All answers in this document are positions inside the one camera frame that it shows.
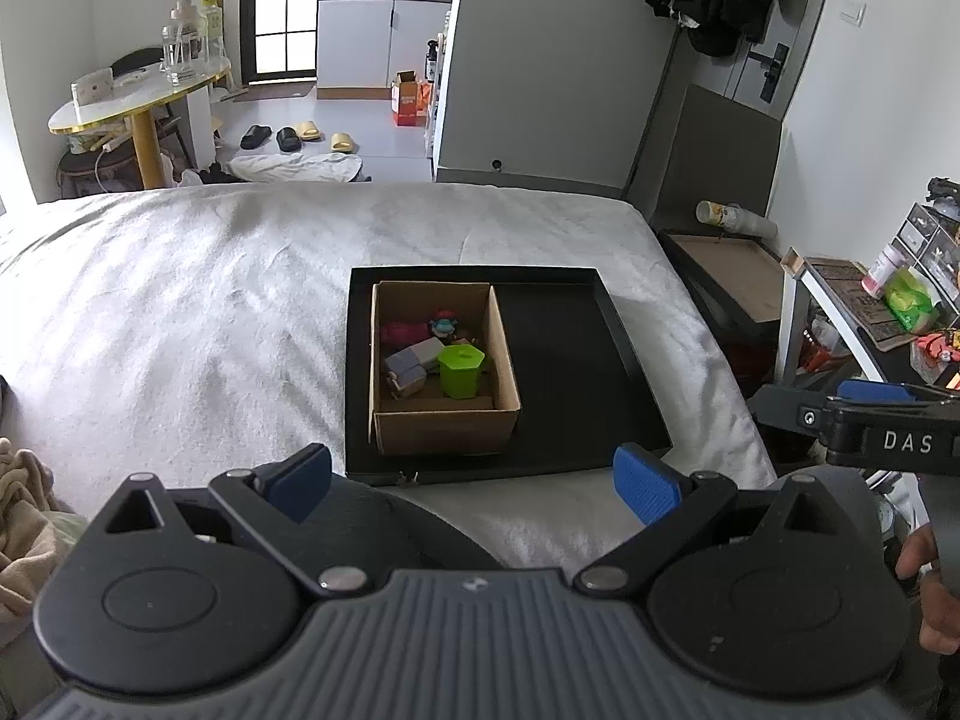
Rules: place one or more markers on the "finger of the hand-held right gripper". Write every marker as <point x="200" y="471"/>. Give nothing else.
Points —
<point x="802" y="414"/>
<point x="874" y="391"/>

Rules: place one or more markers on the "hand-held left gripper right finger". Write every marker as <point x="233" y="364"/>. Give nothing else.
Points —
<point x="649" y="491"/>

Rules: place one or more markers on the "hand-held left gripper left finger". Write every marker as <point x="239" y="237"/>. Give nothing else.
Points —
<point x="300" y="486"/>

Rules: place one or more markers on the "black square tray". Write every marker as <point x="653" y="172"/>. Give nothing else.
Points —
<point x="570" y="367"/>

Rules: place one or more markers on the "lilac block figure toy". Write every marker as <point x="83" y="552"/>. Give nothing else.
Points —
<point x="405" y="371"/>

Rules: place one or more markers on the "brown cardboard box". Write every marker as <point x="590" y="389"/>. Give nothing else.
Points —
<point x="442" y="420"/>

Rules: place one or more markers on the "pink plush toy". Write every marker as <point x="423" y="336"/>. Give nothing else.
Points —
<point x="399" y="334"/>

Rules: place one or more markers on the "white charger adapter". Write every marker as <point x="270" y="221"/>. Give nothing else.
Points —
<point x="429" y="351"/>

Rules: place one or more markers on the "green hexagonal container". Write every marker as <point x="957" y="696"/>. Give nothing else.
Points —
<point x="459" y="371"/>

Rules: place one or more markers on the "red and blue figure toy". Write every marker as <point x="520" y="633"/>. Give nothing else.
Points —
<point x="444" y="324"/>

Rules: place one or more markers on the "person's right hand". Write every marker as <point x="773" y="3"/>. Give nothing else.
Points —
<point x="926" y="585"/>

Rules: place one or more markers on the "orange crate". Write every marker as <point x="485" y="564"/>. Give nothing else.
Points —
<point x="819" y="351"/>

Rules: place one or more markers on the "red and orange packet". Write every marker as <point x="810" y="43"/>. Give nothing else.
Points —
<point x="937" y="352"/>

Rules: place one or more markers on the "carved brown board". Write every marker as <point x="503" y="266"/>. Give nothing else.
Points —
<point x="855" y="300"/>

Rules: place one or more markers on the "green snack packet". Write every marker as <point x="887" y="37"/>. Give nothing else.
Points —
<point x="911" y="300"/>

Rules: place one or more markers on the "white side table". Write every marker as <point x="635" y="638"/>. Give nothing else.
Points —
<point x="821" y="292"/>

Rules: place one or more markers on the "dark grey cloth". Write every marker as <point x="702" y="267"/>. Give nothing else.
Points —
<point x="412" y="525"/>

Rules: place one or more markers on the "white and pink bottle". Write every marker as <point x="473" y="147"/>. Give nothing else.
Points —
<point x="879" y="270"/>

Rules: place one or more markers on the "black-framed brown board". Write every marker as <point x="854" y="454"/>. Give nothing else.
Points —
<point x="731" y="281"/>

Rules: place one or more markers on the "stacked patterned boxes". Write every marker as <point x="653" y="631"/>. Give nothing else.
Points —
<point x="934" y="240"/>

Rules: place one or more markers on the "white bottle lying down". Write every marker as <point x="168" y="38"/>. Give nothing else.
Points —
<point x="739" y="219"/>

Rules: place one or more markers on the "grey leaning board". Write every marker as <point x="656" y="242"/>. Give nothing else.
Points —
<point x="720" y="157"/>

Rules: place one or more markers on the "beige cloth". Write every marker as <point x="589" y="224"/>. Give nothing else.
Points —
<point x="30" y="540"/>

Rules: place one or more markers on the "white floor cloth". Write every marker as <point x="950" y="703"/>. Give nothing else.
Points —
<point x="296" y="167"/>

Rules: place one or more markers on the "black slipper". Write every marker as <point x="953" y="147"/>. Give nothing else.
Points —
<point x="289" y="139"/>
<point x="255" y="136"/>

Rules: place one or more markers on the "orange cardboard box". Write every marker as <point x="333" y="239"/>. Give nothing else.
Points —
<point x="409" y="101"/>

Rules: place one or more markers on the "round gold-edged table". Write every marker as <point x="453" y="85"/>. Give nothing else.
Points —
<point x="142" y="101"/>

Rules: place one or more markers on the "spray bottle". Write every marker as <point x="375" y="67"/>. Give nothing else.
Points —
<point x="432" y="60"/>

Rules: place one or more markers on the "white kitchen cabinet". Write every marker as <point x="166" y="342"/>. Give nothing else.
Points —
<point x="375" y="45"/>

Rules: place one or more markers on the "small white box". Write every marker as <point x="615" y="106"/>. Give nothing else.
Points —
<point x="91" y="86"/>

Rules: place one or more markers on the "clear water bottle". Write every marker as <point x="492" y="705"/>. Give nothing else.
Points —
<point x="182" y="45"/>

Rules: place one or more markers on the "pale yellow bottle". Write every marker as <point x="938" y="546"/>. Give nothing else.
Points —
<point x="212" y="30"/>

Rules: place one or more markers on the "black-framed glass door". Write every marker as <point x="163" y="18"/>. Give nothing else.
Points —
<point x="281" y="15"/>

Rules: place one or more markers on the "white light switch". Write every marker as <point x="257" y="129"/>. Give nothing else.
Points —
<point x="853" y="13"/>

